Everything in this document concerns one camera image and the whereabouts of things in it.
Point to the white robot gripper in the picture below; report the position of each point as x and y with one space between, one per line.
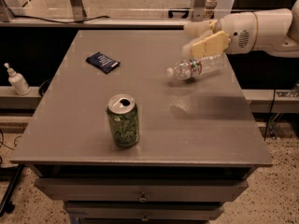
238 29

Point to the clear plastic water bottle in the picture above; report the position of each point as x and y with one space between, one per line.
186 69

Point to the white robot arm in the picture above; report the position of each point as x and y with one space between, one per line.
275 32

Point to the white pump lotion bottle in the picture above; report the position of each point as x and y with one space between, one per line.
17 81

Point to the dark blue snack packet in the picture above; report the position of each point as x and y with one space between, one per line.
102 62

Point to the green soda can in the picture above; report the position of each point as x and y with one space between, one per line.
122 113

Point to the grey lower drawer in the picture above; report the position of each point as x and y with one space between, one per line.
144 211

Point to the grey drawer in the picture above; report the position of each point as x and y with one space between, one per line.
144 211
141 190

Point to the grey top drawer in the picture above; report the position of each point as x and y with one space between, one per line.
141 190

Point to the black stand leg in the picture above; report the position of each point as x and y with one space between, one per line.
12 175

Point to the metal frame post right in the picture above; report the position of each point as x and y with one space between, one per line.
198 9

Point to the metal frame post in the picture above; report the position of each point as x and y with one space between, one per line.
198 9
78 10

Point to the metal frame post left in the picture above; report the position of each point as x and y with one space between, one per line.
78 10

